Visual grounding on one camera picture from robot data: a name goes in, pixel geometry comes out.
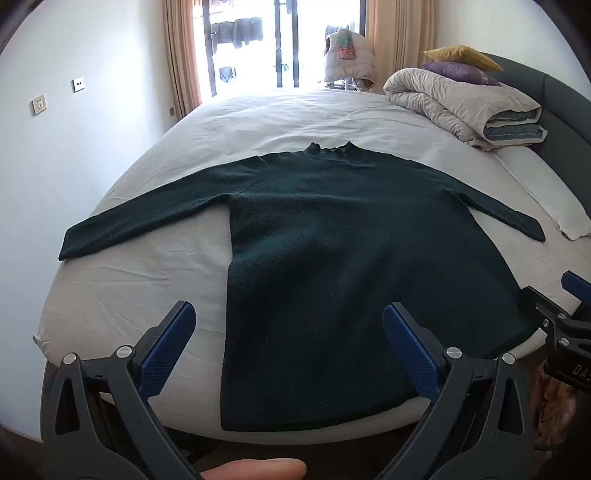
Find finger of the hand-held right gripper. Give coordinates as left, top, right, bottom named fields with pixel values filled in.
left=560, top=271, right=591, bottom=306
left=517, top=286, right=591, bottom=334

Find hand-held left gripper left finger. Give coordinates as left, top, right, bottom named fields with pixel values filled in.
left=41, top=300, right=205, bottom=480

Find brown cloth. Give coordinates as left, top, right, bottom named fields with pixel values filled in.
left=531, top=364, right=583, bottom=457

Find folded beige duvet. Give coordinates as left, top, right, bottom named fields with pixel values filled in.
left=383, top=68, right=549, bottom=152

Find yellow pillow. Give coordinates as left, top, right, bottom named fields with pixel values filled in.
left=423, top=45, right=504, bottom=73

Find glass balcony door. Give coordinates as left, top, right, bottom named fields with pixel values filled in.
left=182, top=0, right=370, bottom=99

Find purple pillow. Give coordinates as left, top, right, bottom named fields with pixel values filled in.
left=422, top=61, right=502, bottom=88

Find white puffer vest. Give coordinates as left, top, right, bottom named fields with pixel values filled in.
left=322, top=28, right=377, bottom=90

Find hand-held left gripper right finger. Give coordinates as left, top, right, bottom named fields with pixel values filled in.
left=382, top=302, right=548, bottom=480

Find dark green sweater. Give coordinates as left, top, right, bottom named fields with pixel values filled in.
left=58, top=141, right=546, bottom=433

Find bed with white sheet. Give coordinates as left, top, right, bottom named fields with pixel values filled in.
left=32, top=52, right=591, bottom=446

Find beige curtain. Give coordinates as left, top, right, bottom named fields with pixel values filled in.
left=161, top=0, right=204, bottom=121
left=365, top=0, right=435, bottom=95

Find white pillow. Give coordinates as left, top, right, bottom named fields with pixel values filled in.
left=489, top=147, right=591, bottom=241

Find person's left hand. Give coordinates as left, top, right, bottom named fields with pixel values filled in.
left=201, top=458, right=308, bottom=480

